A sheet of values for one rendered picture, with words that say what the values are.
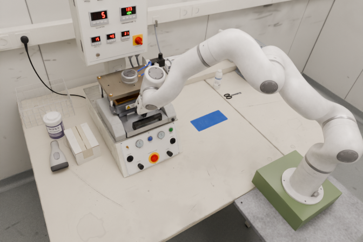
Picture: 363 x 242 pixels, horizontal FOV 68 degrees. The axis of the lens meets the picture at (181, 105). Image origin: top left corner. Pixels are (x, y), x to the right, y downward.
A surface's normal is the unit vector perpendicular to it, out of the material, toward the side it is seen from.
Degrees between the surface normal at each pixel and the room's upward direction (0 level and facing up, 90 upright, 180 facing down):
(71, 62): 90
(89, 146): 2
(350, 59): 90
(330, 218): 0
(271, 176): 2
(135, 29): 90
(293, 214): 90
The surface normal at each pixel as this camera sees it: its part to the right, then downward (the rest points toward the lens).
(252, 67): -0.66, 0.02
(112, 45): 0.53, 0.59
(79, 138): 0.09, -0.76
